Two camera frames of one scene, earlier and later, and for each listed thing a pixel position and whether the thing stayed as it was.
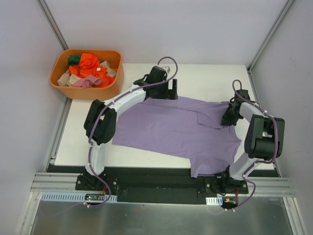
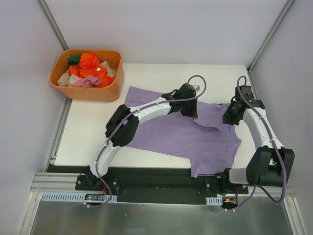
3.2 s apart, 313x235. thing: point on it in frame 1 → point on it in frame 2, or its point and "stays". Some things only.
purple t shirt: [189, 130] stays
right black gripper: [227, 118] stays
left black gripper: [169, 90] → [189, 111]
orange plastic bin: [59, 66] stays
